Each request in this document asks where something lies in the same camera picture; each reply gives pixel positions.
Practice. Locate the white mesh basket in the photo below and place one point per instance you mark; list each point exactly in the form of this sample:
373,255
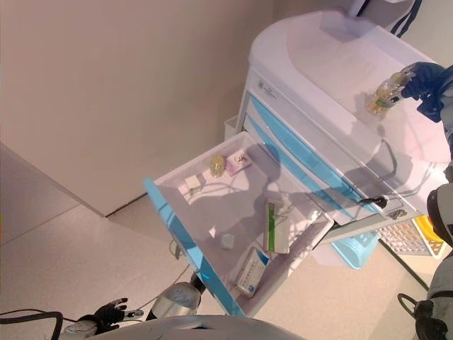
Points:
400,235

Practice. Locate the silver left robot leg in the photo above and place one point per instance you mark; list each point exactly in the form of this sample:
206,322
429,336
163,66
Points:
177,297

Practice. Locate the white blue medical cart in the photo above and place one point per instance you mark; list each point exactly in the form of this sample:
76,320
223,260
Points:
318,63

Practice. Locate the small white box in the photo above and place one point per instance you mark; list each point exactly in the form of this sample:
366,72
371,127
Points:
193,182

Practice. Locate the grey robot torso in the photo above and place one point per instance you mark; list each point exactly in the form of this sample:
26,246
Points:
212,327

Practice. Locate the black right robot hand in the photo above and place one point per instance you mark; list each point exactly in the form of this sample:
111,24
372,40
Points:
424,81

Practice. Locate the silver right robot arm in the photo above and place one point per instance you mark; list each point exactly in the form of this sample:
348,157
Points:
440,209

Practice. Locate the pink white medicine box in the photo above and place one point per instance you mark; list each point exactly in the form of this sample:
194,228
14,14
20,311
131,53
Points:
239,161

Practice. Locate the yellow sharps container red lid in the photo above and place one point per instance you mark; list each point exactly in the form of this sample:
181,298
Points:
424,226

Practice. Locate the small round grey jar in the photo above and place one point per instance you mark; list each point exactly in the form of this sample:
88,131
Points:
227,242

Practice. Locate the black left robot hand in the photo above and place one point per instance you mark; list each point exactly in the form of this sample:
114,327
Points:
109,315

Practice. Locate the clear bottle yellow capsules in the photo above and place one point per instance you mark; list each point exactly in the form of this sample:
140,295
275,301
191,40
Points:
382,97
217,164

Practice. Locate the blue lidded waste bin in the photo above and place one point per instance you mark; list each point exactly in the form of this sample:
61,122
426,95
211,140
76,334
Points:
354,248

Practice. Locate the green white medicine box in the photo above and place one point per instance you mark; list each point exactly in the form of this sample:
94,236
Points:
276,230

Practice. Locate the blue white medicine box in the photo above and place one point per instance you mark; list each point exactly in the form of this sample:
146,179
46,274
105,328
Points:
253,271

